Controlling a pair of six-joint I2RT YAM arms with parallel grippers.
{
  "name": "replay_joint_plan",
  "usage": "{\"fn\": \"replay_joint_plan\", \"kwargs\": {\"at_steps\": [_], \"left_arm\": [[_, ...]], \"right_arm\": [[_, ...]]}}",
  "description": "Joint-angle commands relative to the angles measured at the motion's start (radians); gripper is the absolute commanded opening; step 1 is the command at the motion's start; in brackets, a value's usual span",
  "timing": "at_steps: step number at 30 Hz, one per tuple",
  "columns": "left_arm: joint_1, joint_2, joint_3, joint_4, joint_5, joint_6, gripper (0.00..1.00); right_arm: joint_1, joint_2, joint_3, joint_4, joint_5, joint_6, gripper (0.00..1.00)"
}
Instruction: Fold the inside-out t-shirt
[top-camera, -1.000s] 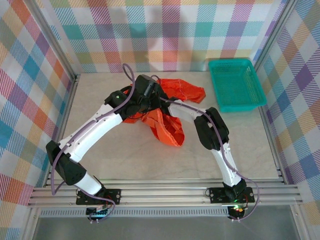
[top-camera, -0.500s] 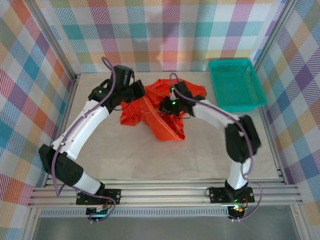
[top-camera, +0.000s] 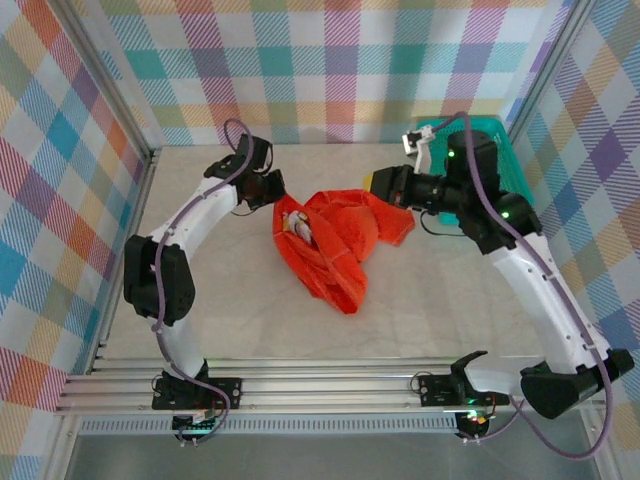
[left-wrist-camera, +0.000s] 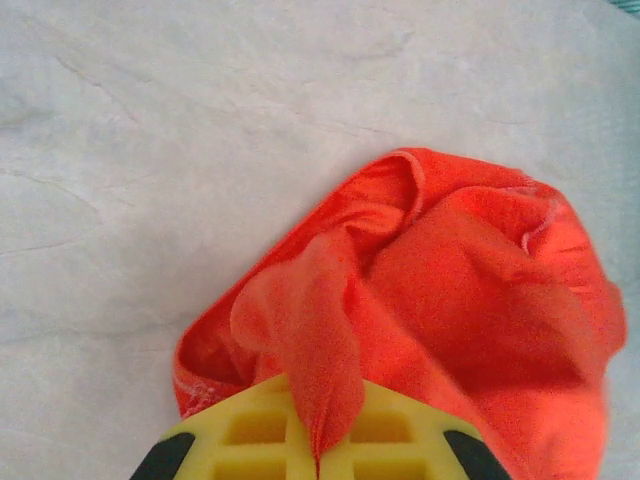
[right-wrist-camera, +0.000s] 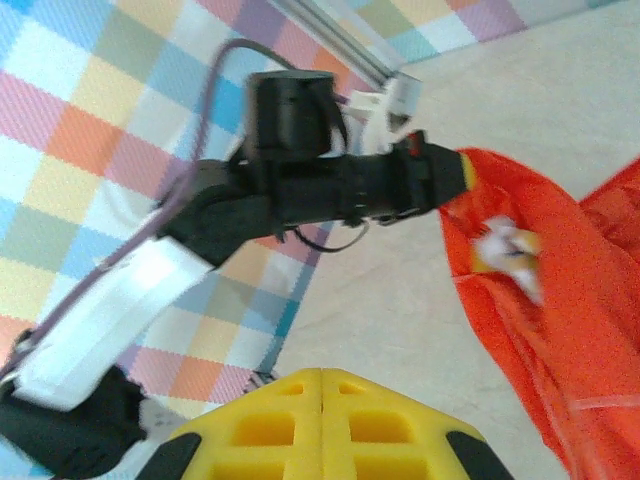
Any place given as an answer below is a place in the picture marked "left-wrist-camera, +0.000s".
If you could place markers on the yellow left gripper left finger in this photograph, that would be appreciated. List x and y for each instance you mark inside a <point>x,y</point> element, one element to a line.
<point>250,440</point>

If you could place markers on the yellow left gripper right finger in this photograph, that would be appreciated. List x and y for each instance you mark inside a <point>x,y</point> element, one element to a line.
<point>400,440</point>

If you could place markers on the orange printed t-shirt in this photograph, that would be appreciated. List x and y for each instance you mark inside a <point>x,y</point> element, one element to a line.
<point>450,300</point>

